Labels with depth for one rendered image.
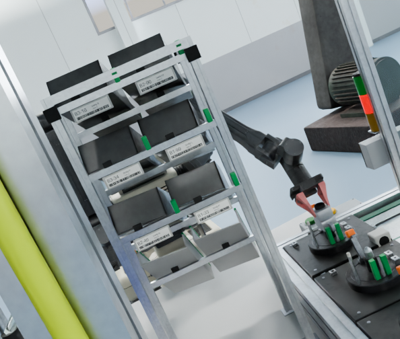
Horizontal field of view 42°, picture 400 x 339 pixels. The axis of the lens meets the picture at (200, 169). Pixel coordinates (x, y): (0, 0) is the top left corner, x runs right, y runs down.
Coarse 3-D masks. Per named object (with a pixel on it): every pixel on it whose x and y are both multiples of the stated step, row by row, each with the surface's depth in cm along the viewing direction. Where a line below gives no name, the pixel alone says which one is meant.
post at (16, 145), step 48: (0, 48) 26; (0, 96) 23; (0, 144) 23; (48, 144) 28; (48, 192) 24; (48, 240) 24; (96, 240) 29; (0, 288) 24; (96, 288) 25; (48, 336) 25; (96, 336) 26; (144, 336) 30
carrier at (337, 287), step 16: (368, 256) 123; (384, 256) 119; (352, 272) 127; (368, 272) 124; (384, 272) 122; (336, 288) 127; (352, 288) 123; (368, 288) 119; (384, 288) 118; (336, 304) 123; (352, 304) 119; (368, 304) 116; (384, 304) 114; (352, 320) 115
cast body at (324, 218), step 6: (318, 204) 147; (324, 204) 146; (318, 210) 146; (324, 210) 145; (330, 210) 145; (318, 216) 145; (324, 216) 145; (330, 216) 145; (318, 222) 148; (324, 222) 145; (330, 222) 145; (336, 222) 145; (324, 228) 145; (330, 228) 145
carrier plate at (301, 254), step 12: (348, 216) 162; (360, 228) 151; (372, 228) 148; (300, 240) 160; (360, 240) 144; (288, 252) 156; (300, 252) 152; (300, 264) 146; (312, 264) 143; (324, 264) 140; (336, 264) 138; (312, 276) 137
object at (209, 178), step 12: (204, 168) 124; (216, 168) 124; (168, 180) 125; (180, 180) 125; (192, 180) 124; (204, 180) 124; (216, 180) 123; (180, 192) 124; (192, 192) 124; (204, 192) 123; (216, 192) 123; (180, 204) 124
